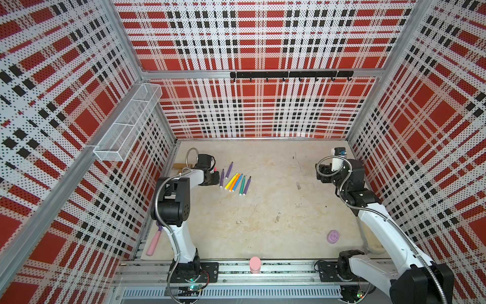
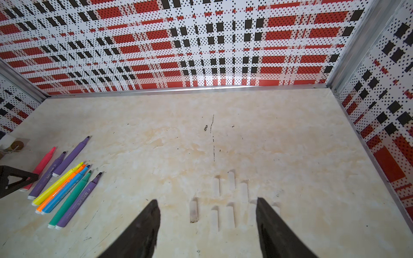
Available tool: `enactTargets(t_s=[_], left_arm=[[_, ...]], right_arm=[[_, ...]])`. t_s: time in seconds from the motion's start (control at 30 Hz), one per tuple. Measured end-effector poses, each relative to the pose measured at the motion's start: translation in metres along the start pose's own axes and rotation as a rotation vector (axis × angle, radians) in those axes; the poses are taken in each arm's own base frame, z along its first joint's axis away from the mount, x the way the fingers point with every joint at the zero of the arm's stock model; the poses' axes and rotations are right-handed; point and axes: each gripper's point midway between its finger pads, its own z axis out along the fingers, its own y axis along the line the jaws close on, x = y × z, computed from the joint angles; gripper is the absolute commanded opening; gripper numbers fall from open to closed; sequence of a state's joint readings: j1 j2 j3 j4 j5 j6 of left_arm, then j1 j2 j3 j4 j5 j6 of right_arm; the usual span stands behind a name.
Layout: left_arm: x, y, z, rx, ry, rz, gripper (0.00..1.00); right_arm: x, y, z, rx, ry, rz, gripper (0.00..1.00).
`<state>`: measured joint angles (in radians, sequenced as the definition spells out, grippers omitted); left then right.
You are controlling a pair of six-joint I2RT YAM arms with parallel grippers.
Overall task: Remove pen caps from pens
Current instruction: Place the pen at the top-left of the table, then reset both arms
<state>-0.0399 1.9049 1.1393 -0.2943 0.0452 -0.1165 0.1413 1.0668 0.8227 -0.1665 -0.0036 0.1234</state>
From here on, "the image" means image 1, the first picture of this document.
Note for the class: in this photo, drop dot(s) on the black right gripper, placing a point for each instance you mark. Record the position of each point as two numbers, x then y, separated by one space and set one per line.
323 178

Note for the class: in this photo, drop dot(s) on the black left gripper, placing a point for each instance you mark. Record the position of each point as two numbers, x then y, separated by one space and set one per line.
215 179

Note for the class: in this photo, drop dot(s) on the yellow marker pen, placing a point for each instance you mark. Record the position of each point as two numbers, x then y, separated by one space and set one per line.
230 183

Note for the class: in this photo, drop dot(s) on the violet marker pen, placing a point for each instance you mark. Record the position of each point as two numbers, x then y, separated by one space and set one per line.
229 170

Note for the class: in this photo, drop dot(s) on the orange marker pen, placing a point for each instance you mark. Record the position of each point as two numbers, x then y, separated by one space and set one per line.
234 182

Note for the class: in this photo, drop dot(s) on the blue marker pen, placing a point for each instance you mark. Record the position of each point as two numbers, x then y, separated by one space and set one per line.
237 182

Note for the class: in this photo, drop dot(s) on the green marker pen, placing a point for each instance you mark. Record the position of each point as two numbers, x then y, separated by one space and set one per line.
242 186

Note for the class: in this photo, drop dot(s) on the light purple marker pen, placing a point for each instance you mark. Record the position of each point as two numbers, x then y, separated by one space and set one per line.
247 186

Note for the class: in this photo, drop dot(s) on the wooden roller tool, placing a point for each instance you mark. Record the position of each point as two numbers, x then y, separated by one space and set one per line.
179 166

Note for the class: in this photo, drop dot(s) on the left base circuit board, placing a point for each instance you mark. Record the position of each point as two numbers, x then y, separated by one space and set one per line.
188 291

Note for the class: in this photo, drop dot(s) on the base circuit board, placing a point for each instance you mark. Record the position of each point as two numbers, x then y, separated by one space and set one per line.
353 294
188 291

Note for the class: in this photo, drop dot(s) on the right base circuit board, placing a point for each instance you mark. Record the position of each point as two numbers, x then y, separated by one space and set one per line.
353 294

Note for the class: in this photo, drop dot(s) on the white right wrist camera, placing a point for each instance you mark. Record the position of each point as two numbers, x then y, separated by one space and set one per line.
339 154

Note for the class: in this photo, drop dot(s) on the pink cylinder near left wall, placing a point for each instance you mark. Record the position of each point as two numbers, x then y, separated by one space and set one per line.
153 244

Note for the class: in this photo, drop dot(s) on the pink cylinder on rail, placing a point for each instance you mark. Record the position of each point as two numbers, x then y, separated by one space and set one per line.
255 265

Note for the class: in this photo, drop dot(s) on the white wire mesh basket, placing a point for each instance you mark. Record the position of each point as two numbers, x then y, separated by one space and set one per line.
137 106

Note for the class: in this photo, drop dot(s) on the black hook rail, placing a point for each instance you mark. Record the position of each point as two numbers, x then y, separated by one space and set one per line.
331 74

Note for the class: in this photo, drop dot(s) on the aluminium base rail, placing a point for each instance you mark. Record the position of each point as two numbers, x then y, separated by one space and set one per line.
230 281

